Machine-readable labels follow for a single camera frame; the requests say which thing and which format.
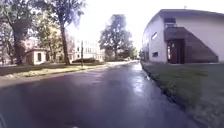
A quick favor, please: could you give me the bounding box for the tall dark tree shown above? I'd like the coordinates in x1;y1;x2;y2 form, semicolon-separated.
98;13;138;62

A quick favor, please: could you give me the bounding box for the long pale multi-storey building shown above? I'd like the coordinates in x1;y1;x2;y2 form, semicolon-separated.
64;31;107;63

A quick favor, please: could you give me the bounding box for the low dark hedge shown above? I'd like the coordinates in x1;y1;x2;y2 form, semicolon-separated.
71;57;98;65

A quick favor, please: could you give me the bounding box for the thin pole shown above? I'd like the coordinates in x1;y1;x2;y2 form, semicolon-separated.
80;39;85;69

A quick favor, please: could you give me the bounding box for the grey asphalt road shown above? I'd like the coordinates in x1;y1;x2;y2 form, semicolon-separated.
0;59;201;128

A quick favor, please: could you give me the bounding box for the tree with leaning trunk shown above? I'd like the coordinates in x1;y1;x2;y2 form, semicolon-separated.
36;0;87;66

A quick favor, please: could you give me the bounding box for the grass strip under trees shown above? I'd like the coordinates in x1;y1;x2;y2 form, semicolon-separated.
0;61;113;80

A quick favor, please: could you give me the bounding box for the small white hut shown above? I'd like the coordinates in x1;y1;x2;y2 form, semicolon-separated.
24;47;48;66

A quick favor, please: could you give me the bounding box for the wide grass lawn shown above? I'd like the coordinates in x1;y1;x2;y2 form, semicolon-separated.
140;60;224;128

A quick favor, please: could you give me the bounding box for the white building with dark entrance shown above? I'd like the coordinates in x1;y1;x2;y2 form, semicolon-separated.
141;8;224;65

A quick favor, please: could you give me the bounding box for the large dark-trunked tree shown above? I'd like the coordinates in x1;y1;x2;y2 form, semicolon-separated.
0;0;38;67

